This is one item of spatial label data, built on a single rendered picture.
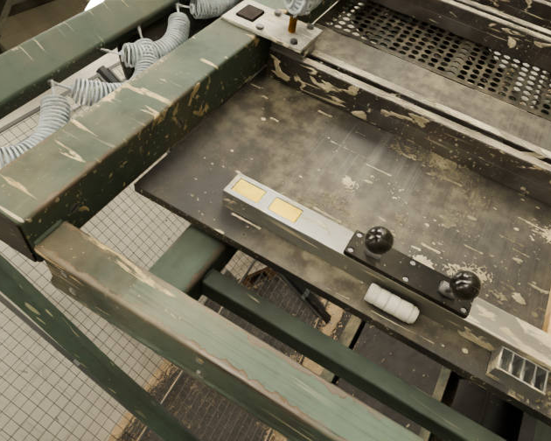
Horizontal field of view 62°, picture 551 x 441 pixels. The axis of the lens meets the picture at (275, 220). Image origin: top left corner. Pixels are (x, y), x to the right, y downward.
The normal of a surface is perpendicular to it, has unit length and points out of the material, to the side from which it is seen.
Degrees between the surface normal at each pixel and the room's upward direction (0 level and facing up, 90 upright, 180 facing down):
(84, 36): 90
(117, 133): 55
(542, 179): 90
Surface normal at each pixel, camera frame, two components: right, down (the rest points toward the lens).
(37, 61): 0.59, -0.24
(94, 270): 0.12, -0.61
